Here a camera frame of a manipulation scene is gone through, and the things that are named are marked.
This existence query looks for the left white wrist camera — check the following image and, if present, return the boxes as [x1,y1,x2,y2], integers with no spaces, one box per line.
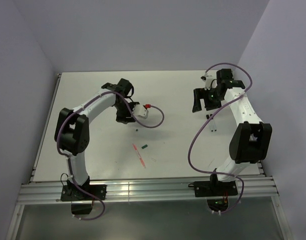
[132,104,149,119]

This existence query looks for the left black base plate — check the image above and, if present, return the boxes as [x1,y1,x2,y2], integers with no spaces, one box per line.
[60,184,107,202]

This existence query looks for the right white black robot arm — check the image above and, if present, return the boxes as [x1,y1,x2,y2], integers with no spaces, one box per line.
[192,68,272,196]

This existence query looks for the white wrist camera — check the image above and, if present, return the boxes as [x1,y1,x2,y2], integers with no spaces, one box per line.
[132,104,149,119]
[201,72,217,90]

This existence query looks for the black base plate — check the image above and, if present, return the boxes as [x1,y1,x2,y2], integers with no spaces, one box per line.
[60,184,107,202]
[188,180,238,198]

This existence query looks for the grey pen diagonal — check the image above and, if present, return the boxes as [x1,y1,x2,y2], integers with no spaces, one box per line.
[206,114,214,132]

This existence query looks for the black box under rail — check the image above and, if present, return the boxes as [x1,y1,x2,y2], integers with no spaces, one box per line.
[71,203,93,216]

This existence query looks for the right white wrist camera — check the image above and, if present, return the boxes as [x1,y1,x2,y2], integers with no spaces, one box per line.
[201,72,217,90]

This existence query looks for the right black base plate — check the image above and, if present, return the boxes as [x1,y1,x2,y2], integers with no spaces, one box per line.
[188,180,238,198]

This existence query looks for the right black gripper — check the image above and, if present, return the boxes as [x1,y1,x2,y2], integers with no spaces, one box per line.
[192,86,223,113]

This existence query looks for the red pen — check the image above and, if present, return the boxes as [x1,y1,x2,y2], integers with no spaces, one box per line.
[132,143,146,168]

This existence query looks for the aluminium rail frame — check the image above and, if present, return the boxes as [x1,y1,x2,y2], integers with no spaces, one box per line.
[16,175,279,205]

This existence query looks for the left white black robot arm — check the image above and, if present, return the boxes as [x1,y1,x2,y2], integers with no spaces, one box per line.
[54,78,136,202]

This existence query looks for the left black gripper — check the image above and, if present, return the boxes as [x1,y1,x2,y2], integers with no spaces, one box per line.
[114,99,140,124]

